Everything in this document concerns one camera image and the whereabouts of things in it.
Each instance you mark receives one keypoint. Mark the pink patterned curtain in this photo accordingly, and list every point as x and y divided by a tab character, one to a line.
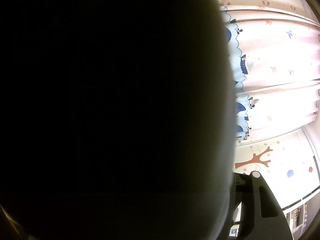
282	59

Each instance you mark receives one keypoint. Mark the blue whale pillow near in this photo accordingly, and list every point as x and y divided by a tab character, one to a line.
244	103

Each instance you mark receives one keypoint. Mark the blue whale pillow far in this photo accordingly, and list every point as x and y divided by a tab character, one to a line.
236	57

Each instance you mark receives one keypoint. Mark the black puffer jacket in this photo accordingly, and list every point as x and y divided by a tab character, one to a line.
117	119

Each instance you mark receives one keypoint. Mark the white shelf unit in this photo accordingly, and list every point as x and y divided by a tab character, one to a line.
300	214

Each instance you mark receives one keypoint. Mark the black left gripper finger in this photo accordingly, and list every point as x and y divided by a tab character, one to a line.
261	215

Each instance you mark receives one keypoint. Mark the blue whale pillow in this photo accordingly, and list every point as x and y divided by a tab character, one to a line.
236	57
244	103

